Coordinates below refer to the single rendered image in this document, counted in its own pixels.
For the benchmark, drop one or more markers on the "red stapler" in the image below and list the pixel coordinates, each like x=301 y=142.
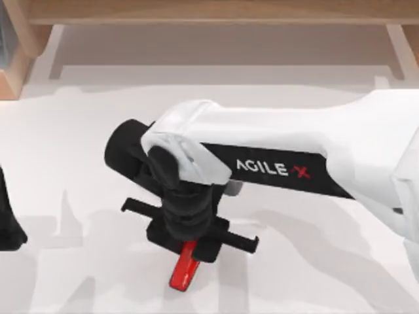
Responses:
x=183 y=273

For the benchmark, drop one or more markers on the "pale grey rounded box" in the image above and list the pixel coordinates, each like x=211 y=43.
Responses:
x=234 y=187

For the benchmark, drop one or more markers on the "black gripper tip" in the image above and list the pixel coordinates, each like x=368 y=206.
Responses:
x=11 y=219

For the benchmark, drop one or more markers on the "wooden shelf unit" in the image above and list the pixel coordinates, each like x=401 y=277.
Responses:
x=196 y=13

